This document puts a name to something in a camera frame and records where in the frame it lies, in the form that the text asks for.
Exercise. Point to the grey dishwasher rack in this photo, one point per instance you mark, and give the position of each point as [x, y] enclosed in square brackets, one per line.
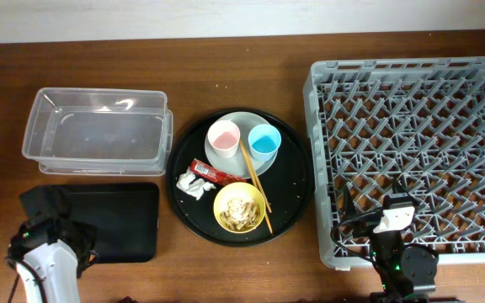
[419, 121]

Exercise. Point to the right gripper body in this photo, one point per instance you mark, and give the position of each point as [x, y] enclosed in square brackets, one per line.
[366, 225]

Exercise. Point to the clear plastic bin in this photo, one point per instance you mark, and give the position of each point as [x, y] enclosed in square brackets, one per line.
[99, 131]

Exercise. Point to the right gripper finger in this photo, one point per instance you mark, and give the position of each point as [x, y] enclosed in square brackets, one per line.
[349, 210]
[399, 192]

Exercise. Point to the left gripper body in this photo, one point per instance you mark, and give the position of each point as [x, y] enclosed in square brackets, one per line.
[86, 246]

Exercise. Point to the grey ceramic plate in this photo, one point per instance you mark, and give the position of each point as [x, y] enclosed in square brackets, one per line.
[236, 165]

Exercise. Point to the round black serving tray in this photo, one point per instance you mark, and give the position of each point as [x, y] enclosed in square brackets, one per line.
[288, 184]

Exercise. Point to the pink cup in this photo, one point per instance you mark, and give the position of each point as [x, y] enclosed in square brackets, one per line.
[224, 137]

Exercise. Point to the white tissue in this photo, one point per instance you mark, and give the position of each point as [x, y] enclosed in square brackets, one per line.
[191, 185]

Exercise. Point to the food scraps with rice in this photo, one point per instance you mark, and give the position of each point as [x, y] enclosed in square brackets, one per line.
[240, 215]

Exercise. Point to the red snack wrapper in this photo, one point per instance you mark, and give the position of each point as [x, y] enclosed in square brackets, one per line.
[212, 174]

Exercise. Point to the blue cup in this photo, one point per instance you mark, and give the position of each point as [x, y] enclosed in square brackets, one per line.
[264, 141]

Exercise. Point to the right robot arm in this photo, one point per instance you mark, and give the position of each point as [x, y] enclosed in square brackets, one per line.
[407, 271]

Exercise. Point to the wooden chopstick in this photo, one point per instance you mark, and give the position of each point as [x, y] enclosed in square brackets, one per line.
[254, 175]
[266, 213]

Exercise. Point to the yellow bowl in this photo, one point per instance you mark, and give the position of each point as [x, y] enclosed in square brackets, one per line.
[237, 190]

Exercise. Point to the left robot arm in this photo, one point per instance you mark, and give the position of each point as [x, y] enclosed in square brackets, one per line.
[49, 254]

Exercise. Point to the black rectangular waste tray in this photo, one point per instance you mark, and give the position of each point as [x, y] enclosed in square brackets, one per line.
[125, 215]

